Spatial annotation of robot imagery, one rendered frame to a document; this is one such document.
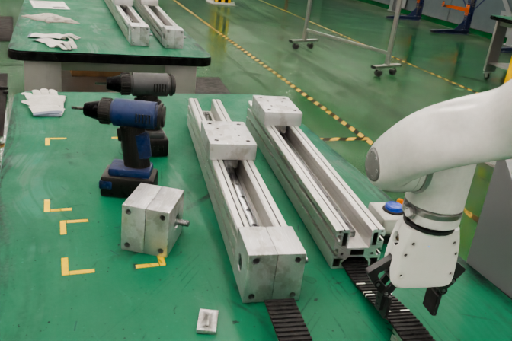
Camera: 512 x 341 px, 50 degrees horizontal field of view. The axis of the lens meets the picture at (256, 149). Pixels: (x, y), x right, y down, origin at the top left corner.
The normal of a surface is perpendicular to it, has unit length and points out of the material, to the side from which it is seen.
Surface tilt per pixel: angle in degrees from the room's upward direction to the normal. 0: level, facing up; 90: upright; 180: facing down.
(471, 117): 62
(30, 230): 0
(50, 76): 90
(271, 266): 90
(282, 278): 90
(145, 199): 0
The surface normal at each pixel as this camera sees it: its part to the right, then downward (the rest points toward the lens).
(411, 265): 0.14, 0.36
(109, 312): 0.11, -0.92
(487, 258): -0.92, 0.04
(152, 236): -0.14, 0.35
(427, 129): -0.60, -0.26
